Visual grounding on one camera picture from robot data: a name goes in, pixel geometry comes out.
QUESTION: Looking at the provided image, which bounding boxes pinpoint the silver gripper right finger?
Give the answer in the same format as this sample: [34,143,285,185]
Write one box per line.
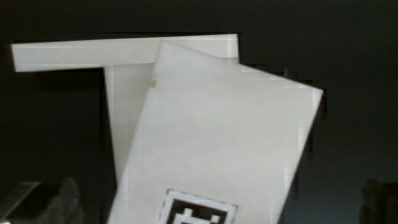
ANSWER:
[360,180,398,224]

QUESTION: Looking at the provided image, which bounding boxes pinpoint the white cabinet body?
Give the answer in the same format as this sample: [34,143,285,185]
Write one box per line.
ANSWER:
[104,56,239,184]

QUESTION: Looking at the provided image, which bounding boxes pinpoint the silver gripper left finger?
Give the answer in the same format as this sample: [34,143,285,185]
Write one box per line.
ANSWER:
[0,178,84,224]

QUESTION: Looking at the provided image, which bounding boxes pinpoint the white cabinet top block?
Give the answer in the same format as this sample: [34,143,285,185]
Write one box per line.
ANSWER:
[107,42,324,224]

